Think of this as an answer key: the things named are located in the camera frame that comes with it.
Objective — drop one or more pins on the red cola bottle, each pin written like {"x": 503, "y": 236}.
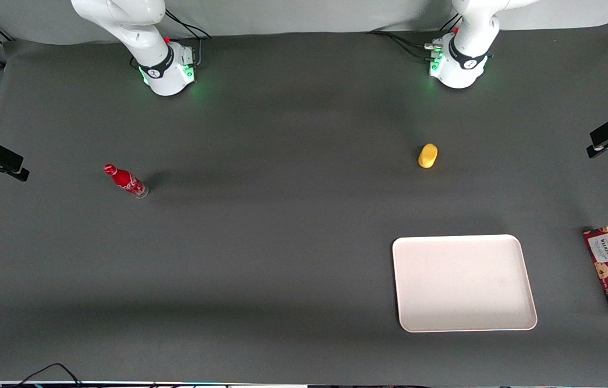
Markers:
{"x": 125, "y": 180}

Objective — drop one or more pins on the dark grey table cloth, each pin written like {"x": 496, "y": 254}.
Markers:
{"x": 282, "y": 231}

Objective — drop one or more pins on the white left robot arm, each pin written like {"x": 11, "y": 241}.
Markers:
{"x": 470, "y": 32}

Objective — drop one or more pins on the white rectangular tray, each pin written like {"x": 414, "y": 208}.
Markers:
{"x": 462, "y": 283}

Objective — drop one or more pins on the yellow lemon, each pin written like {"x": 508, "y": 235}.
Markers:
{"x": 427, "y": 156}

